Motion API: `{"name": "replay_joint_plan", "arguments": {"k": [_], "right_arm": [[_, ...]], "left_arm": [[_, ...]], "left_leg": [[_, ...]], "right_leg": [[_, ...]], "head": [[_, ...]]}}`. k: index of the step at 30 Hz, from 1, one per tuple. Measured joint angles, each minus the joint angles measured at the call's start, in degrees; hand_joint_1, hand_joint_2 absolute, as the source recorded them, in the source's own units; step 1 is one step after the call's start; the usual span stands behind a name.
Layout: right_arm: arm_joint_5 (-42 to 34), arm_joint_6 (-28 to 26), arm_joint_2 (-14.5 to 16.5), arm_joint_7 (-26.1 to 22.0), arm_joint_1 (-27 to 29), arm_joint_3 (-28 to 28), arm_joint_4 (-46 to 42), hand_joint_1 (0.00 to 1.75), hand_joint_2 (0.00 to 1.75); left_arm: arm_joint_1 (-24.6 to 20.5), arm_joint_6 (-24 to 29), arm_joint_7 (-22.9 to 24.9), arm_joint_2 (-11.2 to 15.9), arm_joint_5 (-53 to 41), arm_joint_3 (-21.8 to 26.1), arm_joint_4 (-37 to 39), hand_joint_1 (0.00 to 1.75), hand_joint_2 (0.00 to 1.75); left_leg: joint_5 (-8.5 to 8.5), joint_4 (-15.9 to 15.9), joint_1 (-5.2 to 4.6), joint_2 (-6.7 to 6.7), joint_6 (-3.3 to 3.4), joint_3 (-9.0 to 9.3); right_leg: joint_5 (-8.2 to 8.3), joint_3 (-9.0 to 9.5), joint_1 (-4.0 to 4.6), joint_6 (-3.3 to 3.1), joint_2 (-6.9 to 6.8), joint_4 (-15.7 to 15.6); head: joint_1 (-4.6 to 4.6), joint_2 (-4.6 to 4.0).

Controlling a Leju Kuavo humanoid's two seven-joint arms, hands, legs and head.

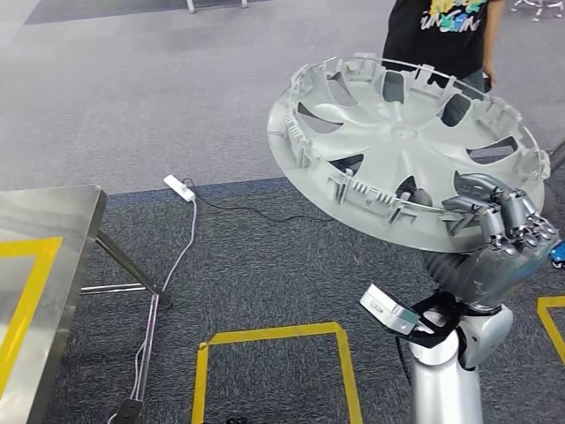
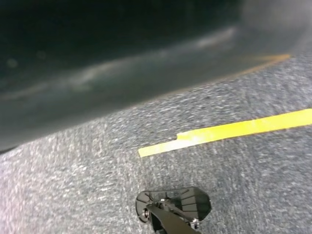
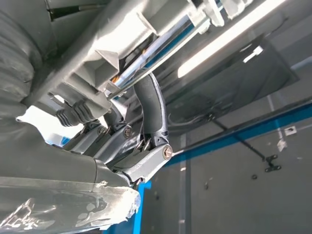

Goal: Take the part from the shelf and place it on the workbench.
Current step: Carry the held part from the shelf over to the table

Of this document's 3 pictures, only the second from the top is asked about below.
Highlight yellow floor tape strip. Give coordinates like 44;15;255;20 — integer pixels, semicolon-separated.
138;108;312;159

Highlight black robot foot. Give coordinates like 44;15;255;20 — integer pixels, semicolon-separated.
135;186;212;234

